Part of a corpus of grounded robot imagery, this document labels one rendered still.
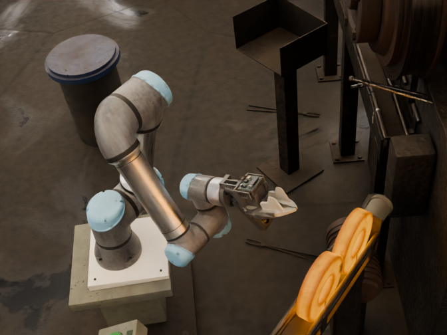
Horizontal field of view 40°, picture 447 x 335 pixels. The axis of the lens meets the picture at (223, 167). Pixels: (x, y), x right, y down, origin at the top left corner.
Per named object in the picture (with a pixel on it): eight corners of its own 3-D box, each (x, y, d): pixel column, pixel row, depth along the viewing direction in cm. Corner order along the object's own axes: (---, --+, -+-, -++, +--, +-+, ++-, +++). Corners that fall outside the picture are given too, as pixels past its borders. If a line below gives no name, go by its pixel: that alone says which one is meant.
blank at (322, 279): (346, 242, 132) (332, 236, 134) (310, 291, 123) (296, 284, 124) (340, 288, 142) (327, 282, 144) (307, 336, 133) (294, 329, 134)
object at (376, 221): (378, 248, 152) (383, 218, 145) (376, 250, 151) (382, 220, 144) (350, 236, 155) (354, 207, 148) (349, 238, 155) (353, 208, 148)
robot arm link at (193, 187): (201, 189, 176) (190, 166, 172) (229, 195, 169) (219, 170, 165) (184, 207, 172) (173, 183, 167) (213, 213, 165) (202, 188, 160)
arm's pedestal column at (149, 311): (81, 365, 206) (58, 326, 187) (87, 267, 234) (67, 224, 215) (199, 346, 206) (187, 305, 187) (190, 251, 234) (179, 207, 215)
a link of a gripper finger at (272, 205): (284, 203, 144) (253, 197, 150) (291, 221, 147) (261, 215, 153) (291, 194, 146) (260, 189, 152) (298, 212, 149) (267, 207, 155)
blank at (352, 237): (376, 200, 141) (363, 195, 143) (346, 242, 132) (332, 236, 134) (369, 244, 152) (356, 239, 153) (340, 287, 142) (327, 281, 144)
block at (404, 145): (421, 194, 169) (432, 130, 151) (428, 217, 163) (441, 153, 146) (382, 197, 169) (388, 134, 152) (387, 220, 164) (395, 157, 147)
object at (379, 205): (391, 216, 155) (394, 199, 151) (376, 238, 150) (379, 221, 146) (369, 207, 158) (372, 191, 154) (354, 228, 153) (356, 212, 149)
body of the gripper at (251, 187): (249, 194, 149) (213, 188, 157) (261, 219, 154) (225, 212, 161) (266, 174, 153) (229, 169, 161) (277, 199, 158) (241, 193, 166)
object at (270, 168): (285, 139, 270) (277, -6, 219) (326, 171, 254) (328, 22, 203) (249, 161, 264) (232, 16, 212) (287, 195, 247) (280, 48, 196)
